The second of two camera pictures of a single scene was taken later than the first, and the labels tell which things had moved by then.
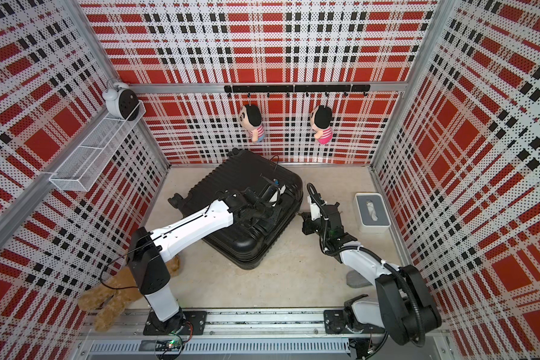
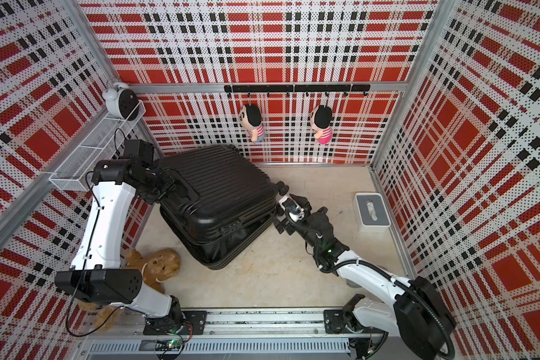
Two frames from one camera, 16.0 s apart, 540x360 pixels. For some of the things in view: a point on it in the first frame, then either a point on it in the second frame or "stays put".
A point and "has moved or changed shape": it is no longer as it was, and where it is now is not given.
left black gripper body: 267,212 → 157,186
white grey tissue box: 371,213 stays put
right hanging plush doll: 320,124 stays put
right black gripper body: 313,226 → 302,227
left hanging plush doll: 250,118 stays put
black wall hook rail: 297,88 stays put
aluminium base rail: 250,334 stays put
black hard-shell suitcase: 239,170 has moved or changed shape
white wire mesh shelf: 82,168 stays put
